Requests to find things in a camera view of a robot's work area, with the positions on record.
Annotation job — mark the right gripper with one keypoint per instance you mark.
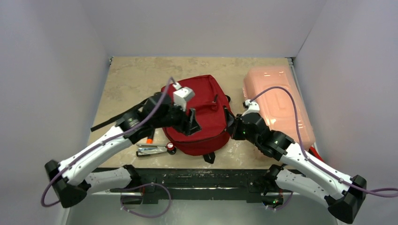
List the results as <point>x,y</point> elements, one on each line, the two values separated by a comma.
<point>235,126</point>

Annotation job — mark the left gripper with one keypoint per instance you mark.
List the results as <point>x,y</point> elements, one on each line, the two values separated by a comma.
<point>183,125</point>

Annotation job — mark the red backpack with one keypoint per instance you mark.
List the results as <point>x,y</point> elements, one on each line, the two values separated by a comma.
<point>209,102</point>

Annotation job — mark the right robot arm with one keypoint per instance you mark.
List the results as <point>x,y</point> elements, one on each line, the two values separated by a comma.
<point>344,193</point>

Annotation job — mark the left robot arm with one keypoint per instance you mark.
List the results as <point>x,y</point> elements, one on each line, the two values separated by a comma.
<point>74,178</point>

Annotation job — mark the orange highlighter marker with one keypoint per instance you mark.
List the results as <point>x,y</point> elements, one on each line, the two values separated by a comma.
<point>150,137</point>

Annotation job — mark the pink plastic storage box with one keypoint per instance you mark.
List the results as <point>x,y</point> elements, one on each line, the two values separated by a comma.
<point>276,107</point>

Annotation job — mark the silver black stapler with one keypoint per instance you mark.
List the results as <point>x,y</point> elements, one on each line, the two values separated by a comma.
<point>148,149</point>

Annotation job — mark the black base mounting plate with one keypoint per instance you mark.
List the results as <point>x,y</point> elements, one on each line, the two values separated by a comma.
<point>140,175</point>

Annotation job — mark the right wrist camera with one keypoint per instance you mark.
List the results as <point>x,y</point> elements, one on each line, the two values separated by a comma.
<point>251,107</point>

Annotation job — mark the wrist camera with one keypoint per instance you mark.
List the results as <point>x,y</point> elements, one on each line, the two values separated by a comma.
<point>251,107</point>
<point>182,95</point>

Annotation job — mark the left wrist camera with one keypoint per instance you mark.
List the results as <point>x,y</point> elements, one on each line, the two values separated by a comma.
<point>182,95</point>

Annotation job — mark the red handled tool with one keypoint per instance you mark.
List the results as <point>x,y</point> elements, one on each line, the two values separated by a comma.
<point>314,153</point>

